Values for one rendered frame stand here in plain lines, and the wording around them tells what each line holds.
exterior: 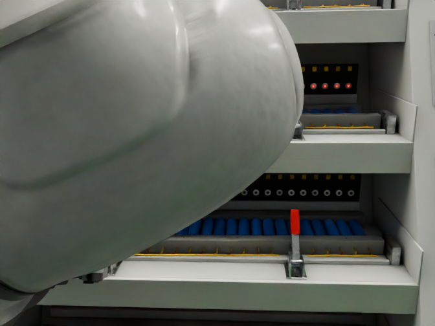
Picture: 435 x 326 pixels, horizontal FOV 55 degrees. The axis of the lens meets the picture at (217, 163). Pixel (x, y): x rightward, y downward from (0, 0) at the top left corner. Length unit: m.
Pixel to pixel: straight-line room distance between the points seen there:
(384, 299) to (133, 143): 0.52
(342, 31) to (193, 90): 0.51
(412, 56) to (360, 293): 0.33
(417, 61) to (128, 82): 0.54
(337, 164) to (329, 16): 0.21
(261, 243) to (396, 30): 0.37
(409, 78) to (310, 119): 0.15
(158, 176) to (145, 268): 0.47
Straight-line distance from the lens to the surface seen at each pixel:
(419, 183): 0.63
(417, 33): 0.68
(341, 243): 0.67
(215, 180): 0.18
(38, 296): 0.38
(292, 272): 0.62
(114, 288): 0.63
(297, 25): 0.65
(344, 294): 0.62
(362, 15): 0.67
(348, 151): 0.61
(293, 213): 0.61
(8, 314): 0.34
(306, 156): 0.60
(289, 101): 0.19
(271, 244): 0.65
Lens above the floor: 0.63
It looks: 6 degrees up
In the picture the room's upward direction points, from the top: straight up
